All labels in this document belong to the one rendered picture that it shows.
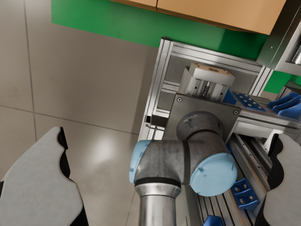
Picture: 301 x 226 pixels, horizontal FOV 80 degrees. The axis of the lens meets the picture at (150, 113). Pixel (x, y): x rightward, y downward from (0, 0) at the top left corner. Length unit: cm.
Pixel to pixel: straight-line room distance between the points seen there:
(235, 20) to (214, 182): 83
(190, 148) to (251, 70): 115
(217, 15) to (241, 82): 66
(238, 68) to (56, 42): 147
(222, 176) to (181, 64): 106
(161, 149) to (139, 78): 125
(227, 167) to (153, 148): 18
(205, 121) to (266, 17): 73
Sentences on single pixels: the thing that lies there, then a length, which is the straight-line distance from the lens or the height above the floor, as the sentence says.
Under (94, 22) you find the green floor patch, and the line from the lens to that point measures 166.
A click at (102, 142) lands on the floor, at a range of 206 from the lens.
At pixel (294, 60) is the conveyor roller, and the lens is 129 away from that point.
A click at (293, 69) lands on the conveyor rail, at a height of 60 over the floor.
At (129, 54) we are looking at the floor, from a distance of 162.
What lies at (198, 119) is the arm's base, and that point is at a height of 108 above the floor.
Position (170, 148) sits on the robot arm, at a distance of 46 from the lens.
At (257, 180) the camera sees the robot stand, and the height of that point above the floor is 117.
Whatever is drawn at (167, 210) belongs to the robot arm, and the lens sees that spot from 44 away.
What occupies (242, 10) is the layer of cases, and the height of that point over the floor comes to 54.
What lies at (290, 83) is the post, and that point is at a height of 4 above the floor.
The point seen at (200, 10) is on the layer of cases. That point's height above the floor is 54.
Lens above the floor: 158
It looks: 63 degrees down
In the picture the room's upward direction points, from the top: 174 degrees counter-clockwise
